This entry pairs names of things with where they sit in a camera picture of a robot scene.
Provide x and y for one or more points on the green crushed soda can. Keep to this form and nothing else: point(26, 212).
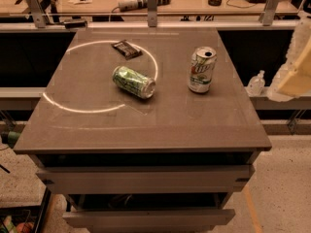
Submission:
point(134, 82)

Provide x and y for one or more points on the white 7up soda can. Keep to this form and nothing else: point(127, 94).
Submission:
point(202, 65)

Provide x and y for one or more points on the grey cabinet with drawers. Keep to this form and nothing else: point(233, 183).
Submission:
point(84, 120)

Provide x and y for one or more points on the dark snack bar wrapper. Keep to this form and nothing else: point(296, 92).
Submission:
point(126, 50)

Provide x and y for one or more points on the upper grey drawer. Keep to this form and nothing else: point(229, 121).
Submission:
point(135, 180)

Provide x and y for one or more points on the grey drawer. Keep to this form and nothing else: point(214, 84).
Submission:
point(135, 180)
point(150, 221)

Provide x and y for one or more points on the clear sanitizer bottle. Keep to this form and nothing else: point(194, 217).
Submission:
point(256, 84)

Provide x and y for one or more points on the white power strip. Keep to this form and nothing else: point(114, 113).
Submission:
point(130, 5)

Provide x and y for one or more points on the lower grey drawer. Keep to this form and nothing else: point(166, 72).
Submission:
point(150, 221)

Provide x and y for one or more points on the black crate with items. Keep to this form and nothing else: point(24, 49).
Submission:
point(25, 219)

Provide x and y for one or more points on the middle metal bracket post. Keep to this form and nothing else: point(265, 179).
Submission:
point(152, 13)

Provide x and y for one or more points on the metal bracket post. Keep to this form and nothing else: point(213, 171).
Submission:
point(37, 13)
point(267, 16)
point(152, 13)

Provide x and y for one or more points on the small black box on rail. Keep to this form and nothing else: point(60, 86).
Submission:
point(75, 23)

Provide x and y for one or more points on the right metal bracket post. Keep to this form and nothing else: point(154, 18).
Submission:
point(267, 16)

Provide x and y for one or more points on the left metal bracket post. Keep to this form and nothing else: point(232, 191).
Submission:
point(37, 13)

